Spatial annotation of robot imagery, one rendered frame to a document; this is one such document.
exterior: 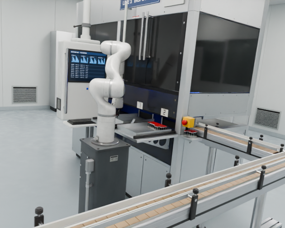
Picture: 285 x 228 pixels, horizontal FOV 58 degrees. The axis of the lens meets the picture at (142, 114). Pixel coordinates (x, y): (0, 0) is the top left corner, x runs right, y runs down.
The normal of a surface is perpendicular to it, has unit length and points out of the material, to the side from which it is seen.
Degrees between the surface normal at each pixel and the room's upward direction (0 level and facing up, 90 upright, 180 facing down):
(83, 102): 90
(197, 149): 90
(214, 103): 90
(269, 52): 90
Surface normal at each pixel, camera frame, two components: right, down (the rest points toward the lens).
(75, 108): 0.58, 0.20
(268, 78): -0.79, 0.05
